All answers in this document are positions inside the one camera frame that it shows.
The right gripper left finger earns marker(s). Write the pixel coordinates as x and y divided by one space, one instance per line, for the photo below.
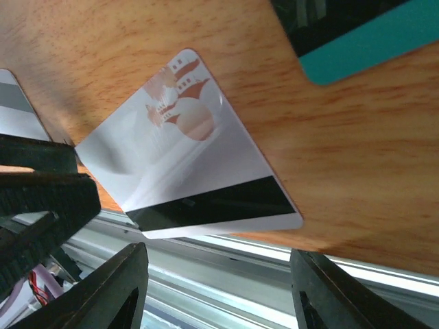
113 296

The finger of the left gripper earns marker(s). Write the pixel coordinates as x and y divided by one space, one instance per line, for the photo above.
68 201
42 156

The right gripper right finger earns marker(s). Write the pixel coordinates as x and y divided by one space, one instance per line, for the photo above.
325 296

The white card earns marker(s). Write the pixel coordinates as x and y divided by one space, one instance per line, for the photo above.
178 161
18 117

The teal card right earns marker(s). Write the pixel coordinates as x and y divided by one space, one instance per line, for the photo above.
336 39

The aluminium frame rails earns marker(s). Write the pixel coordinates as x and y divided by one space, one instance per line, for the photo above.
201 282

